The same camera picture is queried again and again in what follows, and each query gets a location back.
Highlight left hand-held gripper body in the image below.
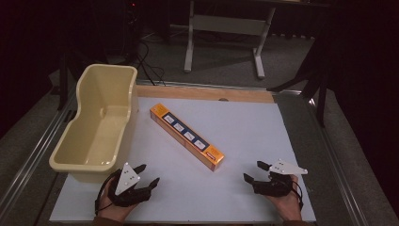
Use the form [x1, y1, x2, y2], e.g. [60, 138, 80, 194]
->
[107, 161, 152, 208]

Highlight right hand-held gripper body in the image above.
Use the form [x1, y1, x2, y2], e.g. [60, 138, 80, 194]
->
[252, 158, 309, 199]

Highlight long orange cardboard box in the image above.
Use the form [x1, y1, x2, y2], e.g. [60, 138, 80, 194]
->
[149, 103, 226, 172]

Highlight cream plastic tub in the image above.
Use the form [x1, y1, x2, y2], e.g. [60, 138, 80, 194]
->
[48, 63, 139, 184]

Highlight person's right hand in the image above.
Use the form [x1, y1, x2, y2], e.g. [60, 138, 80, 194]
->
[270, 174, 304, 222]

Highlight person's left hand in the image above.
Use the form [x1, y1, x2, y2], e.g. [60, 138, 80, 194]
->
[97, 178, 139, 222]

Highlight white table sheet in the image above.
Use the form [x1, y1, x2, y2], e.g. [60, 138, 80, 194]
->
[49, 96, 317, 223]

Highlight wooden board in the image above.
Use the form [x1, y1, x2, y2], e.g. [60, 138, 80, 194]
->
[136, 84, 276, 105]

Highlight black stand legs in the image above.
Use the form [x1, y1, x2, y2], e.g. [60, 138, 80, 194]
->
[266, 27, 331, 128]

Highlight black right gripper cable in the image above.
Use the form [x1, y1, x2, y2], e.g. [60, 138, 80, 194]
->
[291, 180, 305, 211]

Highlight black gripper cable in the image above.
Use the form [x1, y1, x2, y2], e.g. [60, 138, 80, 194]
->
[291, 180, 305, 211]
[94, 169, 122, 217]

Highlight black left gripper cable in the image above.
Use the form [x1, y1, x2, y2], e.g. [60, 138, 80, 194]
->
[94, 169, 122, 217]

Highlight metal table rail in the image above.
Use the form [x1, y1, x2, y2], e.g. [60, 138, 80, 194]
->
[308, 97, 371, 226]
[0, 89, 80, 218]
[136, 79, 303, 96]

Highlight black floor cables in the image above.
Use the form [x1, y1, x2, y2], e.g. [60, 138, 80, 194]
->
[134, 40, 168, 87]

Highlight white metal desk frame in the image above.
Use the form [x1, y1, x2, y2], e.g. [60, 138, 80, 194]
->
[184, 0, 278, 80]

